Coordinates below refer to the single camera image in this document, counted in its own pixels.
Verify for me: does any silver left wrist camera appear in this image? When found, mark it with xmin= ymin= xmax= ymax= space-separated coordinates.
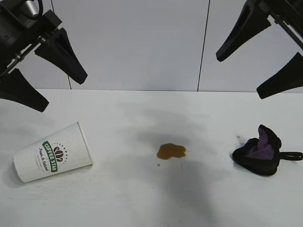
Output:
xmin=22 ymin=0 xmax=41 ymax=18

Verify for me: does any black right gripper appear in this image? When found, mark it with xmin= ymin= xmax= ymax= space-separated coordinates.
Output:
xmin=215 ymin=0 xmax=303 ymax=100

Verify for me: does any white paper coffee cup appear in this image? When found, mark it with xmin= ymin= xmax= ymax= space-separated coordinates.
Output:
xmin=13 ymin=122 xmax=95 ymax=183

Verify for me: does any black and purple cloth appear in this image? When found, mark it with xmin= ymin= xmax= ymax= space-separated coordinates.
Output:
xmin=232 ymin=124 xmax=303 ymax=177

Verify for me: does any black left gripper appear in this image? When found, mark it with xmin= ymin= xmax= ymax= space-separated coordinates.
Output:
xmin=0 ymin=0 xmax=88 ymax=113

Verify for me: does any brown coffee spill puddle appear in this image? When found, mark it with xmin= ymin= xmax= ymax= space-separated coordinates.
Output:
xmin=156 ymin=143 xmax=190 ymax=160

